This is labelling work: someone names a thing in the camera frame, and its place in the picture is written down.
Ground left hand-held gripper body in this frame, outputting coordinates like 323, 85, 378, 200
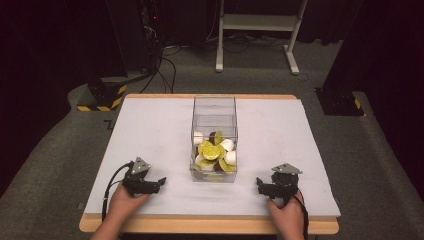
122, 156, 158, 198

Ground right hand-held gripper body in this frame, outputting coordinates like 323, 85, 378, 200
265, 162, 304, 201

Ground pile of coffee capsules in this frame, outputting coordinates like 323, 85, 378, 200
192, 130, 238, 174

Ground clear plastic box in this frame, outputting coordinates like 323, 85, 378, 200
189, 95, 239, 184

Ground person's left hand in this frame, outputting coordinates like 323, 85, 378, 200
107, 183, 151, 222

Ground person's right hand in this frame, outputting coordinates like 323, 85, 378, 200
266, 191, 306, 235

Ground white foam mat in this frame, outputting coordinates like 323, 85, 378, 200
83, 97, 342, 219

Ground wooden table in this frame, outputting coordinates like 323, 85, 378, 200
78, 93, 341, 236

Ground black yellow striped stand base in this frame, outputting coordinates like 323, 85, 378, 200
76, 76, 129, 113

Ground dark curtain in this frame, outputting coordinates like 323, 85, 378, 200
0, 0, 113, 198
322, 0, 424, 191

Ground black computer tower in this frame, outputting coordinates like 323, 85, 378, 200
105, 0, 165, 74

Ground white metal stand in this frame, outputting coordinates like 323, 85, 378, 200
215, 0, 310, 76

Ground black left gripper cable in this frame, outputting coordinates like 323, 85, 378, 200
101, 161, 135, 223

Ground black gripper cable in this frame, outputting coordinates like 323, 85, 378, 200
101, 161, 135, 223
292, 188, 310, 240

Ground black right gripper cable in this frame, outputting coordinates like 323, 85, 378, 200
292, 188, 310, 240

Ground black floor cables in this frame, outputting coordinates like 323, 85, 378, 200
139, 39, 178, 95

